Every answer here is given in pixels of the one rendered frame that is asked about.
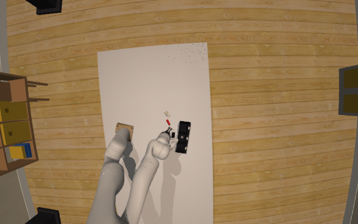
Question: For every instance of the black rack of three bins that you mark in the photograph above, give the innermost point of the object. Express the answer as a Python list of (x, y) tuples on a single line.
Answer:
[(184, 130)]

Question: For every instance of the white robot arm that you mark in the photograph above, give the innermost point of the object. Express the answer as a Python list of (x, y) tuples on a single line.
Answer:
[(111, 180)]

